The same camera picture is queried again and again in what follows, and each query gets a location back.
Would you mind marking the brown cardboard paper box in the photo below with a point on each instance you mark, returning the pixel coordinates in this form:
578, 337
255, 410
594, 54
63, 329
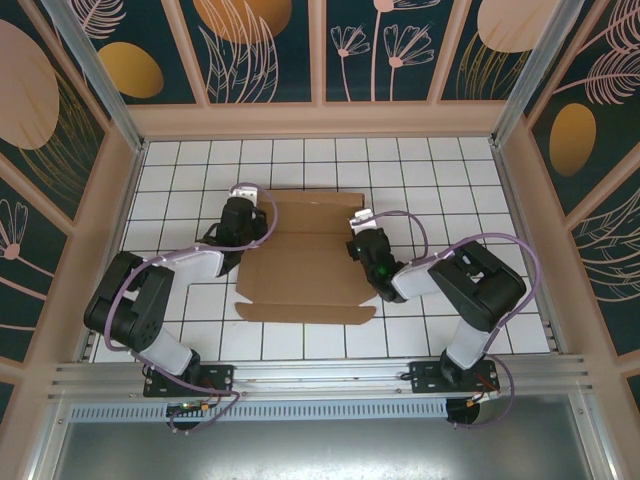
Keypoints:
300, 270

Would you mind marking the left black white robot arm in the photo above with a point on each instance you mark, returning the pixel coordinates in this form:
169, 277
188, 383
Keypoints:
130, 300

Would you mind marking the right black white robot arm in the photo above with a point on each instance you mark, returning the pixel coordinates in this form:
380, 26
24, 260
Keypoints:
480, 290

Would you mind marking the small green circuit board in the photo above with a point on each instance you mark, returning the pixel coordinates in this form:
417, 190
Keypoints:
187, 406

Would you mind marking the grey metal sheet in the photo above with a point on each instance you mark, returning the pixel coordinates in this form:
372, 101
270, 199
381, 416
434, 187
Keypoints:
320, 450

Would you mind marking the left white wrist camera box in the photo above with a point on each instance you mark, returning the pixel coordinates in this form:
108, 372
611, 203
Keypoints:
245, 192

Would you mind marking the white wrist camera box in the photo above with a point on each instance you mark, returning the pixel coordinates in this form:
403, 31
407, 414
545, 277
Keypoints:
362, 220
245, 192

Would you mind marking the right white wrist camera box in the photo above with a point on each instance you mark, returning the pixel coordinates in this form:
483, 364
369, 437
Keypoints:
362, 220

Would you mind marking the aluminium table side rail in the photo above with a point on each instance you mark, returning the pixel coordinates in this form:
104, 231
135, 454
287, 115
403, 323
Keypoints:
123, 225
552, 345

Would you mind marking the aluminium mounting rail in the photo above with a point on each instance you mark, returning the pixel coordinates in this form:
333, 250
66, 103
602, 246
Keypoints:
320, 375

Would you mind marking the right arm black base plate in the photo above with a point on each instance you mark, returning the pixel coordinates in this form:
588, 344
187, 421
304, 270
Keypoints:
425, 377

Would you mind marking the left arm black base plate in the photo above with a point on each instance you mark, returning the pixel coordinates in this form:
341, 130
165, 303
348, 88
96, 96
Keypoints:
220, 377

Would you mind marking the aluminium frame post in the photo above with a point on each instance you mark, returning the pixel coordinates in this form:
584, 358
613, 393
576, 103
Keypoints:
107, 100
525, 80

